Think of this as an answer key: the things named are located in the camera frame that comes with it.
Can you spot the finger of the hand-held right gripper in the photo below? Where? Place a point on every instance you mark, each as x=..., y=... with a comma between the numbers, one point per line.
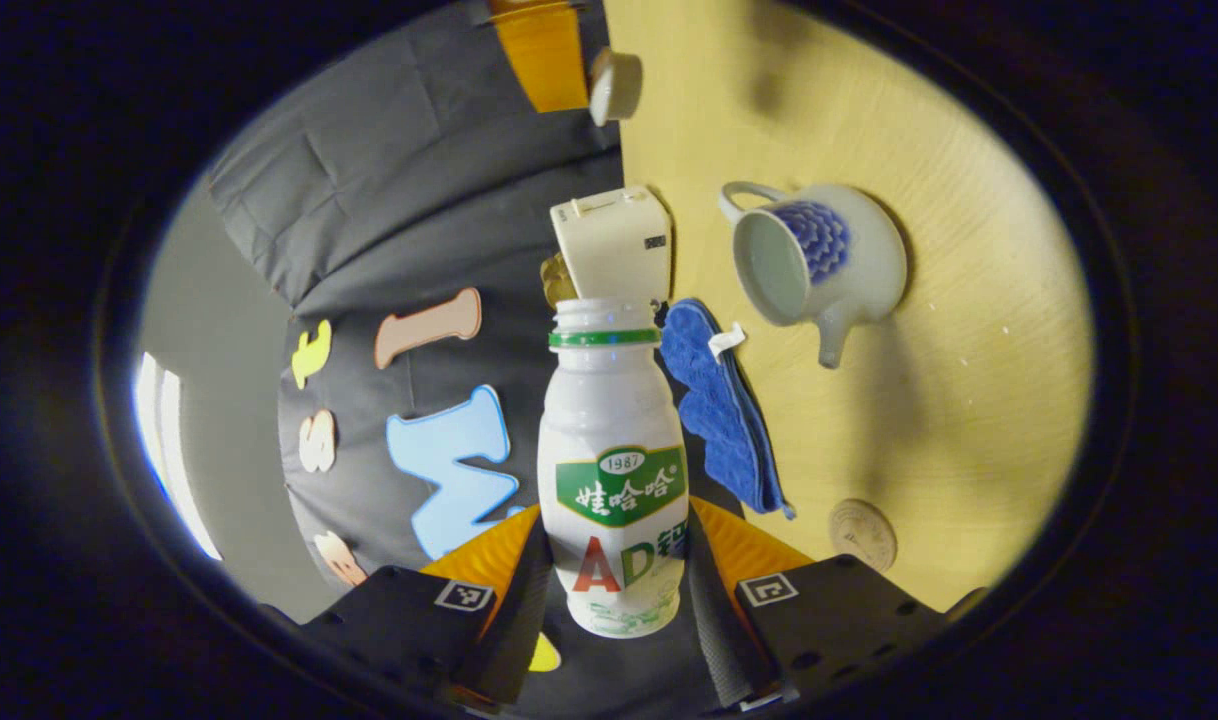
x=544, y=55

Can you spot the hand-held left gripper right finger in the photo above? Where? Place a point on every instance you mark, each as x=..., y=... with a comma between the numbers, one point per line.
x=714, y=625

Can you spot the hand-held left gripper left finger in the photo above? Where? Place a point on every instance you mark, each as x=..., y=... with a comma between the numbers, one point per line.
x=519, y=630

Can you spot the white teacup lid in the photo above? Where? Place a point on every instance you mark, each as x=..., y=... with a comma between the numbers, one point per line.
x=616, y=88

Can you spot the round wooden coaster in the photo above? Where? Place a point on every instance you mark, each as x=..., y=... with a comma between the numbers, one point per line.
x=862, y=535

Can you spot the white plastic water bottle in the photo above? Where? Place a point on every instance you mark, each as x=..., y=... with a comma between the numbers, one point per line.
x=609, y=400

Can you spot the white blue-flowered teacup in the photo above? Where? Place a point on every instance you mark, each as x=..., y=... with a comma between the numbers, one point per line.
x=869, y=270

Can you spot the black backdrop cloth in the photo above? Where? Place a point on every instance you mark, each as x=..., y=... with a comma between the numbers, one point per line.
x=399, y=180

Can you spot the white toaster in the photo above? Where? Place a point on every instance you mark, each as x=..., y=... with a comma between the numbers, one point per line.
x=614, y=245

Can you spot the blue microfibre cloth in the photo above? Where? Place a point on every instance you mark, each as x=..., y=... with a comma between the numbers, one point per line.
x=714, y=410

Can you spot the brown bread slice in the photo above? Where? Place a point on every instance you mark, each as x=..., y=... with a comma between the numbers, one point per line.
x=557, y=285

